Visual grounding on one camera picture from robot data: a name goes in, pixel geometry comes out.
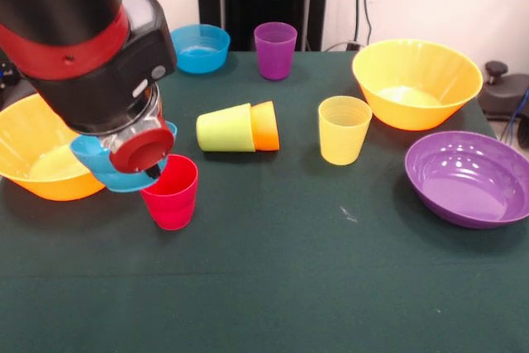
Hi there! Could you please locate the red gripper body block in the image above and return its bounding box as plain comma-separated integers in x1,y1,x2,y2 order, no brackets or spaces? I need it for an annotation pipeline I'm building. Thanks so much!
108,126,175,174

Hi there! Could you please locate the red cup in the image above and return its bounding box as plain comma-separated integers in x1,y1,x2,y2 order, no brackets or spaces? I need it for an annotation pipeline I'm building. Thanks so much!
140,154,199,231

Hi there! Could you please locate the light blue opaque bowl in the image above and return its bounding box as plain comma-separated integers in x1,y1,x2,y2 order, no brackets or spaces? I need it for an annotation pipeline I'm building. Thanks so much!
69,120,179,194

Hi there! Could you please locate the green cup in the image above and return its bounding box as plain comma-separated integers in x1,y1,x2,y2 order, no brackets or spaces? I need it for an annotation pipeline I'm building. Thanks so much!
195,103,256,154

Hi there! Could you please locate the translucent blue bowl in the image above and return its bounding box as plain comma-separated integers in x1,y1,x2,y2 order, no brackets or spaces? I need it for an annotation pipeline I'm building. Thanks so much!
169,23,231,75

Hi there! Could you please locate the orange cup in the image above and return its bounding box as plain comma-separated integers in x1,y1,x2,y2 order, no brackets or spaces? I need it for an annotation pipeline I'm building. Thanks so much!
250,101,281,153

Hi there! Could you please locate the large orange bowl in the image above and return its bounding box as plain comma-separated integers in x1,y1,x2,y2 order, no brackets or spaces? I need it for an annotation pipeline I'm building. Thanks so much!
351,38,484,131
0,93,107,203

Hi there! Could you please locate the purple cup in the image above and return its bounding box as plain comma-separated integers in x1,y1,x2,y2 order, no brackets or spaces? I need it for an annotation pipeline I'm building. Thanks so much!
253,21,298,81

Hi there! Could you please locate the purple bowl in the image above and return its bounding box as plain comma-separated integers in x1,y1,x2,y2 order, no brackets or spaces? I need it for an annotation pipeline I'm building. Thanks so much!
403,130,529,230

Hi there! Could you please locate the dark green tablecloth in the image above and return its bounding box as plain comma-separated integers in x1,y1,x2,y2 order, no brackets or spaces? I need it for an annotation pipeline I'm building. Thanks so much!
0,50,529,353

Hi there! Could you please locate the black equipment rack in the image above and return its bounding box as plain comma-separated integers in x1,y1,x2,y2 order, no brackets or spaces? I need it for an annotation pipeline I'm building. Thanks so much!
0,49,21,100

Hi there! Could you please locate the yellow cup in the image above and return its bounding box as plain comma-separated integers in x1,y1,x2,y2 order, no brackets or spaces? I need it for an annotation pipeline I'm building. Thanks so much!
317,95,374,166

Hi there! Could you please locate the black wall cable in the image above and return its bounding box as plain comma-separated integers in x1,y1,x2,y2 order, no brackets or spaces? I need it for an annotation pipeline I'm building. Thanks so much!
353,0,373,50

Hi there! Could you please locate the black clamp mount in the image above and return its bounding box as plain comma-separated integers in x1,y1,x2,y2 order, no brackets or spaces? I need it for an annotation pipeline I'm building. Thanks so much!
479,60,529,122

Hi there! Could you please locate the blue cable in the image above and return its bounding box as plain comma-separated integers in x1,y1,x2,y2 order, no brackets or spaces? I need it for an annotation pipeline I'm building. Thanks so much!
502,87,529,143

